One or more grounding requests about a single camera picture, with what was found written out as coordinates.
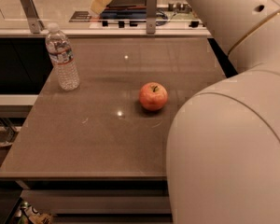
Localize red apple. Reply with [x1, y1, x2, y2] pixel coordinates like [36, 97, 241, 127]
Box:
[139, 82, 168, 111]

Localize metal glass bracket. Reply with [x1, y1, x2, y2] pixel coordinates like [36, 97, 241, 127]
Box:
[146, 0, 157, 35]
[20, 0, 44, 34]

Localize left metal glass bracket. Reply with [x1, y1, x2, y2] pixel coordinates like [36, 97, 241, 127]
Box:
[20, 0, 44, 34]

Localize snack items under table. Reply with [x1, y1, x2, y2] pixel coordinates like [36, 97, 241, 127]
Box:
[12, 201, 53, 224]

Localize middle metal glass bracket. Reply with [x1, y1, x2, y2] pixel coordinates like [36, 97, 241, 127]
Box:
[146, 0, 157, 35]

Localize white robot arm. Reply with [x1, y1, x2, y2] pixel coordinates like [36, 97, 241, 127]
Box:
[166, 0, 280, 224]

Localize clear plastic water bottle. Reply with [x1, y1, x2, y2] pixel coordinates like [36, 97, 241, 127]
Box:
[45, 23, 80, 91]

